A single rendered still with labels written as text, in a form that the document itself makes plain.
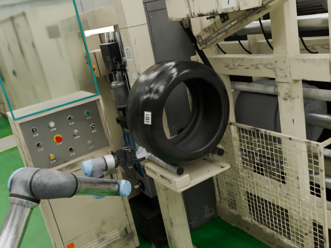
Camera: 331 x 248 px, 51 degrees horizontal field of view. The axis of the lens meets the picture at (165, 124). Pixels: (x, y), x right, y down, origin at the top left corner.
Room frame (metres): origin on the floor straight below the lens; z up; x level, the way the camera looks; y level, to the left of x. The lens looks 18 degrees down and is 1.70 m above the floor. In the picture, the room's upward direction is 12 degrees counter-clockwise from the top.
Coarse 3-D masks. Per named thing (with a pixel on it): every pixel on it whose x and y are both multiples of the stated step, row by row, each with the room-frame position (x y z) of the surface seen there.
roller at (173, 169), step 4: (152, 156) 1.88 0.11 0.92; (152, 160) 1.88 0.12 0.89; (156, 160) 1.83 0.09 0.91; (160, 160) 1.80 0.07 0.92; (160, 164) 1.79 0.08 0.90; (164, 164) 1.75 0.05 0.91; (168, 164) 1.72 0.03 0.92; (172, 164) 1.70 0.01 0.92; (176, 164) 1.70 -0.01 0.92; (168, 168) 1.71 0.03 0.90; (172, 168) 1.68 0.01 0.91; (176, 168) 1.65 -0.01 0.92; (180, 168) 1.64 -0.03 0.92; (176, 172) 1.64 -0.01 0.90; (180, 172) 1.64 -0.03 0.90
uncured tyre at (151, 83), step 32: (160, 64) 1.82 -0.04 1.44; (192, 64) 1.75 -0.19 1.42; (128, 96) 1.81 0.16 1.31; (160, 96) 1.62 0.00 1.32; (192, 96) 2.04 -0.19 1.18; (224, 96) 1.80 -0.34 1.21; (160, 128) 1.60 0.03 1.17; (192, 128) 2.00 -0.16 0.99; (224, 128) 1.79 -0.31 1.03; (192, 160) 1.69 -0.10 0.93
